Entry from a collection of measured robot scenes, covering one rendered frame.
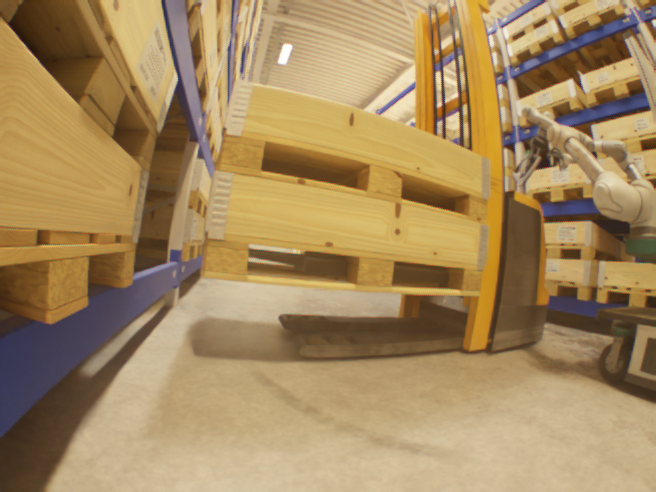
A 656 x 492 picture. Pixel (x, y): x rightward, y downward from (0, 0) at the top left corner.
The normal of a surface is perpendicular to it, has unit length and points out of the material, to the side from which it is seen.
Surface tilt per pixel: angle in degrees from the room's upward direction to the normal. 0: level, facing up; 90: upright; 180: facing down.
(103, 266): 90
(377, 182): 90
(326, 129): 90
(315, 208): 90
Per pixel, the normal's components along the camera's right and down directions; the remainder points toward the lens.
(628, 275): -0.94, -0.12
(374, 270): 0.33, 0.01
